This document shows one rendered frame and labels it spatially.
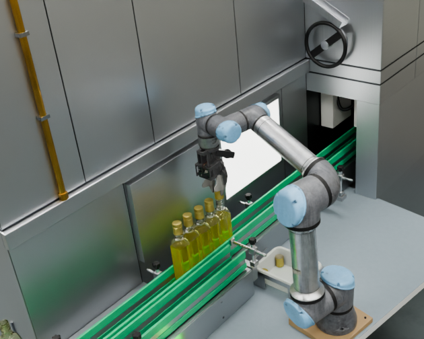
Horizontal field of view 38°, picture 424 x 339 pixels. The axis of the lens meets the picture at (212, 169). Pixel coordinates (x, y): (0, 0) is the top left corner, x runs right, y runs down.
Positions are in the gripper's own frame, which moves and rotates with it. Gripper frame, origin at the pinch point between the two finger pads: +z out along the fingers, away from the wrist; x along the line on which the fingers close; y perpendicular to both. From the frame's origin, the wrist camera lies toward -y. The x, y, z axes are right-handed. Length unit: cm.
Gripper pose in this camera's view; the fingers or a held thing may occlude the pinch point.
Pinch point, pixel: (218, 190)
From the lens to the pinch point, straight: 232.6
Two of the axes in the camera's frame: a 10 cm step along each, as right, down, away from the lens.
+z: 1.0, 8.7, 4.9
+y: -6.4, 4.3, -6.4
